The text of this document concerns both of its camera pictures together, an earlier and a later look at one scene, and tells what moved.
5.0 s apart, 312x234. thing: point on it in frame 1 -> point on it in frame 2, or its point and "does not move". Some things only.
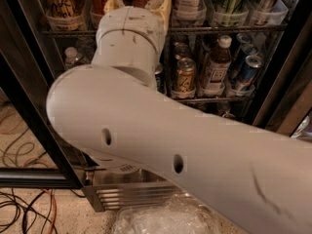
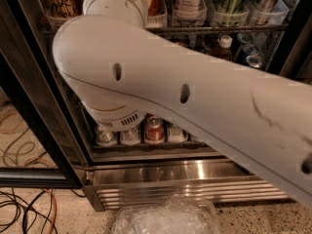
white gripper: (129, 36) -> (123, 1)
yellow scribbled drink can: (63, 6) does not move
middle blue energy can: (239, 71) does not move
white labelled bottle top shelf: (189, 6) does not move
